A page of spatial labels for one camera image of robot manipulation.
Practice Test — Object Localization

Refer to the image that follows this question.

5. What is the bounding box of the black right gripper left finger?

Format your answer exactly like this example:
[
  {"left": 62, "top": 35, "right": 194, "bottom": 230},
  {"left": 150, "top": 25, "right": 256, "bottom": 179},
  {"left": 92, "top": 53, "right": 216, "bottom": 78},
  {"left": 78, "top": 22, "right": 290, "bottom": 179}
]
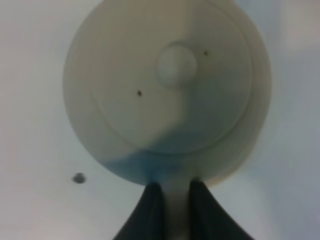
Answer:
[{"left": 114, "top": 183, "right": 165, "bottom": 240}]

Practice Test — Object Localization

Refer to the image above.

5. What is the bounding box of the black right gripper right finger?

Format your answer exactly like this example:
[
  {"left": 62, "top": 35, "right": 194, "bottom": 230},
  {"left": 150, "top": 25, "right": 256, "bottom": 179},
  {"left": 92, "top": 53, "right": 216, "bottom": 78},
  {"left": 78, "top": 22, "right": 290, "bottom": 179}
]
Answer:
[{"left": 188, "top": 180, "right": 252, "bottom": 240}]

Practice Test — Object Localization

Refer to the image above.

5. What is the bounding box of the beige ceramic teapot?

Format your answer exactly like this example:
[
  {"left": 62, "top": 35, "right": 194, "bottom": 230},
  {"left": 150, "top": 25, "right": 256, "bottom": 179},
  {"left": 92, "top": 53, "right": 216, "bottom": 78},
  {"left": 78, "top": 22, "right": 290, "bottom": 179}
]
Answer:
[{"left": 63, "top": 0, "right": 272, "bottom": 240}]

